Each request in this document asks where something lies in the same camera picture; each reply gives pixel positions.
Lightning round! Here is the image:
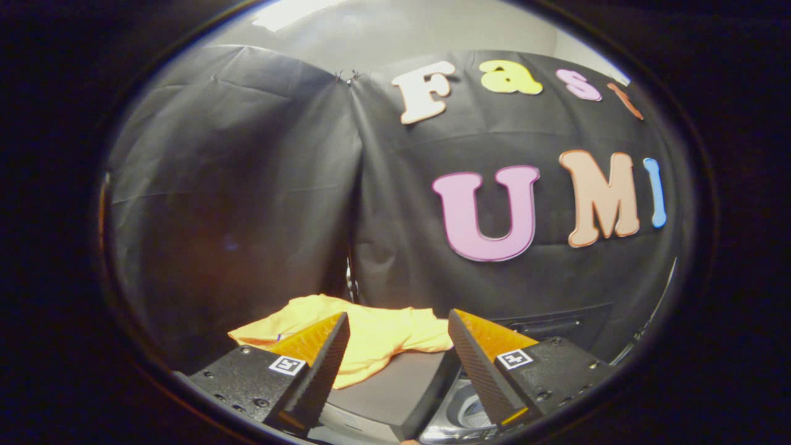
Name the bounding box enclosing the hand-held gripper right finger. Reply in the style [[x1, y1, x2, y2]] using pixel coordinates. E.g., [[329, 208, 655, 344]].
[[447, 308, 619, 430]]

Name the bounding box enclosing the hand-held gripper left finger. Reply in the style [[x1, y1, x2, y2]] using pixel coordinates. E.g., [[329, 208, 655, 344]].
[[188, 311, 351, 436]]

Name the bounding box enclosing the grey washing machine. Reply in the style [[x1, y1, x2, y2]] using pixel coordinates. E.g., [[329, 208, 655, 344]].
[[417, 302, 622, 444]]

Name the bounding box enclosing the orange t-shirt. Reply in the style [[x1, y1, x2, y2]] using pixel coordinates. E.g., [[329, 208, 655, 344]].
[[227, 294, 455, 390]]

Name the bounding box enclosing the dark transparent washing machine lid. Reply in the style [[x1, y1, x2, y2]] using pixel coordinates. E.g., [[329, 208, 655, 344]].
[[491, 302, 615, 356]]

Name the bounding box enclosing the white and dark cabinet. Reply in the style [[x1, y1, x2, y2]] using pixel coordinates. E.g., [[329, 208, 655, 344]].
[[312, 347, 461, 443]]

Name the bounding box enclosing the black backdrop cloth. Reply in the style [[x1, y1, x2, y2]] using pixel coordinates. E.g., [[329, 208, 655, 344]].
[[102, 44, 699, 375]]

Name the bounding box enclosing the ceiling light panel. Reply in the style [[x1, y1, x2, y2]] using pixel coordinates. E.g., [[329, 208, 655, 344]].
[[250, 0, 347, 33]]

